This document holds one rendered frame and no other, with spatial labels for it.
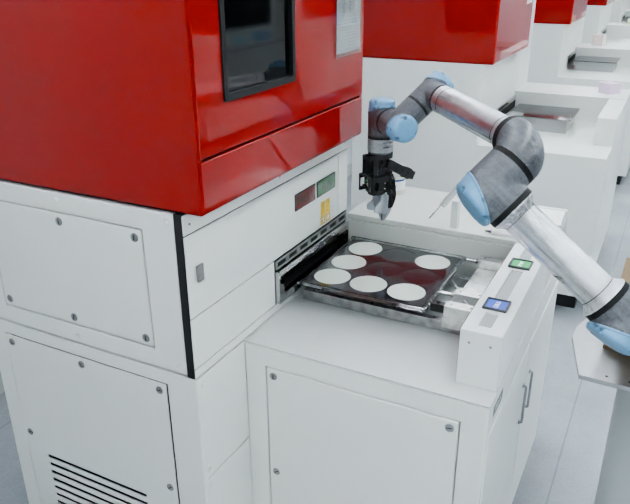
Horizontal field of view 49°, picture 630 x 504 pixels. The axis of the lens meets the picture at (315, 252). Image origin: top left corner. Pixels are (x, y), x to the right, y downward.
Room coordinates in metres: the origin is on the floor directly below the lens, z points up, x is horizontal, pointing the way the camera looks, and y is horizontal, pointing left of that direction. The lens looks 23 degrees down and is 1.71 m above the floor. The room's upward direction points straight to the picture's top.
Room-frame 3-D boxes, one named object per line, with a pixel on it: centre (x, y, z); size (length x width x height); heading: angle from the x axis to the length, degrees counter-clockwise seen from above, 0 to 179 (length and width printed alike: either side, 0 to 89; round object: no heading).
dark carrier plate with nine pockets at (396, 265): (1.78, -0.19, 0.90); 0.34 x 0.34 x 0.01; 63
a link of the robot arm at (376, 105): (1.94, -0.19, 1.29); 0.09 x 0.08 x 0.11; 20
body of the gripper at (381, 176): (1.94, -0.18, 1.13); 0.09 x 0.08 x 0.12; 122
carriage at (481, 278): (1.67, -0.44, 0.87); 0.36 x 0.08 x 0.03; 153
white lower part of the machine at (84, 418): (1.87, 0.40, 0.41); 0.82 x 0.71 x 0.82; 153
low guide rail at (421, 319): (1.64, -0.19, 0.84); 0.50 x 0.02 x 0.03; 63
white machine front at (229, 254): (1.71, 0.09, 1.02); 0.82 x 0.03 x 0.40; 153
